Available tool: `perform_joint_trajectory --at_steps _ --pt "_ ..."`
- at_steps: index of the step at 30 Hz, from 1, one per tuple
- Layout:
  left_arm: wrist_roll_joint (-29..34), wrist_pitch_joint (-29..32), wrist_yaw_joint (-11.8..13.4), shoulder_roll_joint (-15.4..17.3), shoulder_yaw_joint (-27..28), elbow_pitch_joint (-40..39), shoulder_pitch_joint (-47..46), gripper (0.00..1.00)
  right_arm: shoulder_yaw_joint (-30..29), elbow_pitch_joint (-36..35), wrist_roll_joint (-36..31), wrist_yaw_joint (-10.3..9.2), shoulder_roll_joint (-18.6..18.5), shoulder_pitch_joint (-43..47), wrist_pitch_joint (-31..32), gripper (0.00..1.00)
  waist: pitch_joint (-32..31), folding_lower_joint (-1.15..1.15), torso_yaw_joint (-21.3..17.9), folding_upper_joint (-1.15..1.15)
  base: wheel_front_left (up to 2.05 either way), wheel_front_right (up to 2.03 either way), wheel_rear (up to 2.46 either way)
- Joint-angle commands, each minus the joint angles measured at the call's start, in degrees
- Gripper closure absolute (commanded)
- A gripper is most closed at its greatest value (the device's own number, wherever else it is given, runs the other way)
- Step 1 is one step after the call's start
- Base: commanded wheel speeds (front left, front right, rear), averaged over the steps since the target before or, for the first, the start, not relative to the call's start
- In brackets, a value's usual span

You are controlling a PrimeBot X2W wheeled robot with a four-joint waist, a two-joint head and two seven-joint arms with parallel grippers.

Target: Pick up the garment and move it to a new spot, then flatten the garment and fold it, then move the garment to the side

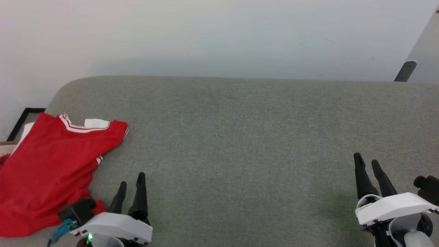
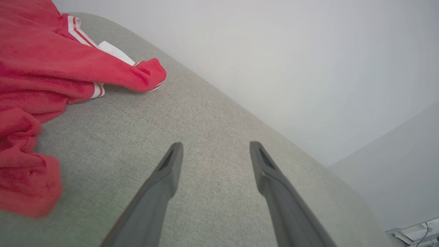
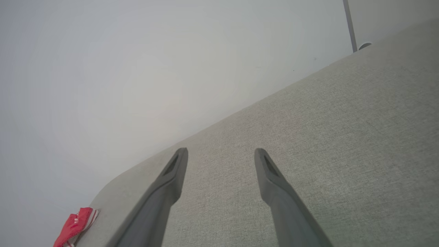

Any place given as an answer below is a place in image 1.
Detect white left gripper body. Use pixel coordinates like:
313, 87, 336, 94
70, 212, 153, 247

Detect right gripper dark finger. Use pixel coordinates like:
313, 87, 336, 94
371, 160, 398, 198
354, 153, 380, 200

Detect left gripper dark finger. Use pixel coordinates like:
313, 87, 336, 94
128, 172, 151, 224
108, 181, 127, 214

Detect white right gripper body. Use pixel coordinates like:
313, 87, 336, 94
355, 192, 439, 247

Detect red shirt with white sleeves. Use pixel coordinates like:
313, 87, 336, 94
0, 113, 129, 238

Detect dark grey furniture leg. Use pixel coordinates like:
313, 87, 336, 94
394, 60, 417, 82

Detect teal cable connector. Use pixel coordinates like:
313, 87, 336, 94
48, 219, 78, 246

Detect black picture frame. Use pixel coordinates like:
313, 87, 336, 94
6, 108, 46, 142

